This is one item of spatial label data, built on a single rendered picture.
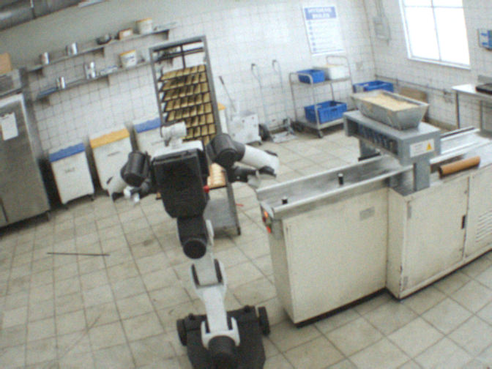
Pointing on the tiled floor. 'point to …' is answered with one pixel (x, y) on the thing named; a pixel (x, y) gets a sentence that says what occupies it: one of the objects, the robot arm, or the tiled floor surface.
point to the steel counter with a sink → (474, 97)
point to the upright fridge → (21, 155)
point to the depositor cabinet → (437, 225)
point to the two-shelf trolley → (315, 99)
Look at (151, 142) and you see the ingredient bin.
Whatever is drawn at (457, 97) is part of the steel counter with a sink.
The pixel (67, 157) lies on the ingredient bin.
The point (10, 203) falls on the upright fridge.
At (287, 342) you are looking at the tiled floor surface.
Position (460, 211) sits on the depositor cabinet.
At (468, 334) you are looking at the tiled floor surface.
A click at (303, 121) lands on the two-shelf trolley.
